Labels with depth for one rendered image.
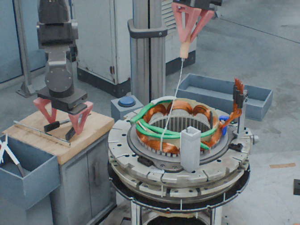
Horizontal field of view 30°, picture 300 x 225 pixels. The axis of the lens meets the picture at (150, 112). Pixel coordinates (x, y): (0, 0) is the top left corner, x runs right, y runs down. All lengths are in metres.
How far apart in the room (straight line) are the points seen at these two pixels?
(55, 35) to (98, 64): 2.55
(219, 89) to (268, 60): 2.74
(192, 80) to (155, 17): 0.21
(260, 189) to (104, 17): 2.14
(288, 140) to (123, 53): 1.16
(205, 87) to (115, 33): 1.96
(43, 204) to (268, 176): 0.70
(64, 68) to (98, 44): 2.52
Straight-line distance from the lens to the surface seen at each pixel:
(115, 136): 1.27
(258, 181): 1.68
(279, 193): 1.65
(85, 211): 1.46
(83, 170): 1.38
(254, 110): 1.48
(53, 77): 1.17
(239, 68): 4.16
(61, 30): 1.20
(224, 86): 1.60
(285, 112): 3.64
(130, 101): 1.52
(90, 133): 1.35
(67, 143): 1.30
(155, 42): 1.65
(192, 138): 1.11
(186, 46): 1.16
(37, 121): 1.42
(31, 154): 1.34
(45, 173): 1.27
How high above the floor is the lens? 1.78
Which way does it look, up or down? 30 degrees down
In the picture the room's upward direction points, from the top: 1 degrees counter-clockwise
